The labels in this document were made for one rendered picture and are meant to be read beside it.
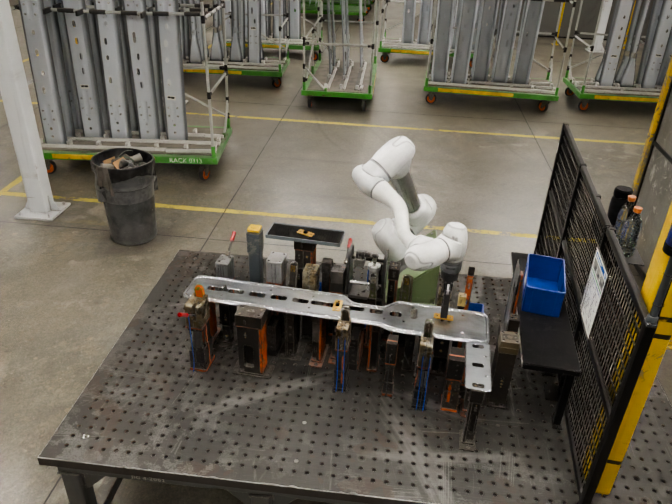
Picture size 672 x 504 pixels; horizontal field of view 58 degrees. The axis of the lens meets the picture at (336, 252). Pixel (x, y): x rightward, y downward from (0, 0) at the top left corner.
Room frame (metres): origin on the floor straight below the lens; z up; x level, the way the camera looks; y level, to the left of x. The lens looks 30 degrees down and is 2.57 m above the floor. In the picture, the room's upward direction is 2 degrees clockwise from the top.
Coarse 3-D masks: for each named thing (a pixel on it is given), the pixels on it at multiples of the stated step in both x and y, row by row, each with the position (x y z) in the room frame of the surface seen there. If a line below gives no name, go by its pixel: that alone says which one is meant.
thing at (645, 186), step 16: (656, 112) 4.52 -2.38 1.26; (656, 128) 4.48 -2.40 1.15; (656, 144) 4.39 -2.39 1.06; (640, 160) 4.55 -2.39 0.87; (656, 160) 4.33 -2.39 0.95; (640, 176) 4.50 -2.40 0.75; (656, 176) 4.24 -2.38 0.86; (640, 192) 4.44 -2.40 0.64; (656, 192) 4.15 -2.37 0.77; (656, 208) 4.07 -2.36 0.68; (656, 224) 3.99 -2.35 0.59; (640, 240) 4.17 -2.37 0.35; (656, 240) 3.91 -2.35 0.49; (640, 256) 4.10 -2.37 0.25; (640, 272) 3.99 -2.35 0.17
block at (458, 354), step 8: (456, 352) 1.95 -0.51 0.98; (464, 352) 1.95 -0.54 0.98; (448, 360) 1.93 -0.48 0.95; (456, 360) 1.90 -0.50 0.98; (464, 360) 1.90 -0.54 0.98; (448, 368) 1.91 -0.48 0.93; (456, 368) 1.90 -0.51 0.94; (448, 376) 1.90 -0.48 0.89; (456, 376) 1.90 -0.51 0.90; (448, 384) 1.91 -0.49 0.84; (456, 384) 1.90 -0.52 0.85; (448, 392) 1.91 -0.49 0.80; (456, 392) 1.90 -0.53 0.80; (440, 400) 1.96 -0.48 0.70; (448, 400) 1.90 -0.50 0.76; (456, 400) 1.90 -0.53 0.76; (448, 408) 1.90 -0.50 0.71; (456, 408) 1.90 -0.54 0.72
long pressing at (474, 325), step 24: (192, 288) 2.32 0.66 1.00; (240, 288) 2.33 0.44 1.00; (264, 288) 2.34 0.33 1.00; (288, 288) 2.34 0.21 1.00; (288, 312) 2.17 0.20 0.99; (312, 312) 2.16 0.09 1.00; (336, 312) 2.17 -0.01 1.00; (360, 312) 2.18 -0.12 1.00; (384, 312) 2.18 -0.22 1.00; (408, 312) 2.19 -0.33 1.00; (432, 312) 2.20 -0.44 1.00; (456, 312) 2.20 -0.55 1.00; (480, 312) 2.21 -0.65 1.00; (456, 336) 2.03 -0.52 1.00; (480, 336) 2.04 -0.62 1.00
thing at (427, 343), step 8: (432, 336) 1.97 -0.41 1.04; (424, 344) 1.91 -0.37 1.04; (432, 344) 1.92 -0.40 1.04; (424, 352) 1.91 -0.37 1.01; (424, 360) 1.91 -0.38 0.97; (424, 368) 1.91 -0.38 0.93; (416, 376) 1.97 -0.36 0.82; (424, 376) 1.90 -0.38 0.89; (416, 384) 1.92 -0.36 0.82; (424, 384) 1.93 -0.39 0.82; (416, 392) 1.91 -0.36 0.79; (424, 392) 1.91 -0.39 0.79; (416, 400) 1.91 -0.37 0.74; (424, 400) 1.90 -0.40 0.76; (408, 408) 1.90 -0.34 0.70; (416, 408) 1.89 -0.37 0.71; (424, 408) 1.90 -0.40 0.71
